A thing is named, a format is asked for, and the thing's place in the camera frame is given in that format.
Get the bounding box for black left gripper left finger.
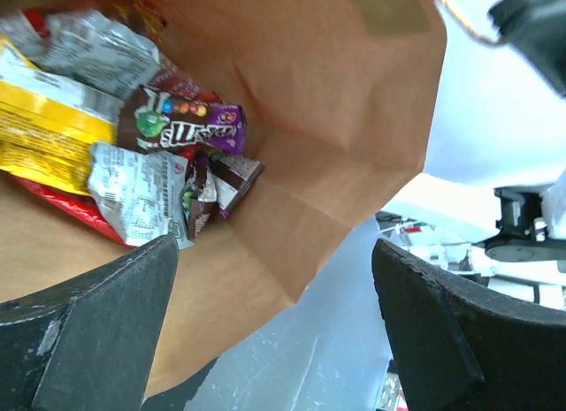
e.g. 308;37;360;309
1;234;179;410

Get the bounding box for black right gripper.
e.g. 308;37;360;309
488;0;565;97

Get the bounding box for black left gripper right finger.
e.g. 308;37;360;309
371;239;565;410

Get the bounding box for red brown paper bag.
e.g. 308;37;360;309
1;0;447;394

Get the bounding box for purple M&M's packet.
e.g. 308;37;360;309
181;152;265;240

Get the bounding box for yellow snack packet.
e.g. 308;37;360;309
1;35;123;195

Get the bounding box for brown M&M's packet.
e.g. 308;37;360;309
116;85;247;155

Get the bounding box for silver snack wrapper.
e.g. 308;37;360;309
88;141;193;249
1;10;160;100

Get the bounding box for red snack packet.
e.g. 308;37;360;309
11;175;126;246

